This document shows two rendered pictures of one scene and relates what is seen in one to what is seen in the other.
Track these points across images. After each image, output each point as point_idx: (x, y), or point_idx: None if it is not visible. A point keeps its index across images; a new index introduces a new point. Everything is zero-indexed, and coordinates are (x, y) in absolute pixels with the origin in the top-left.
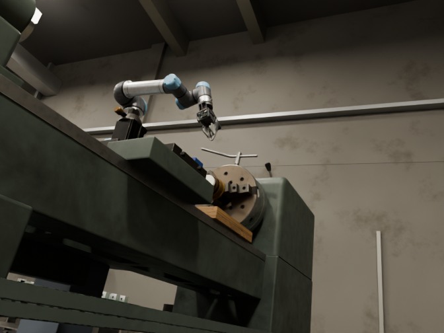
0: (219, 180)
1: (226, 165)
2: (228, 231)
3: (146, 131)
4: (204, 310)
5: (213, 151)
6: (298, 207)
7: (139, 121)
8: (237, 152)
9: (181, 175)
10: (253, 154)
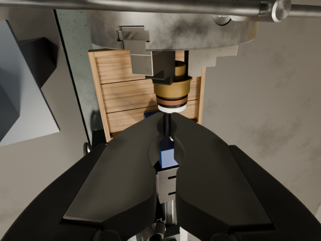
0: (189, 92)
1: (200, 49)
2: None
3: (156, 219)
4: None
5: (114, 11)
6: None
7: (165, 228)
8: (272, 20)
9: None
10: (320, 16)
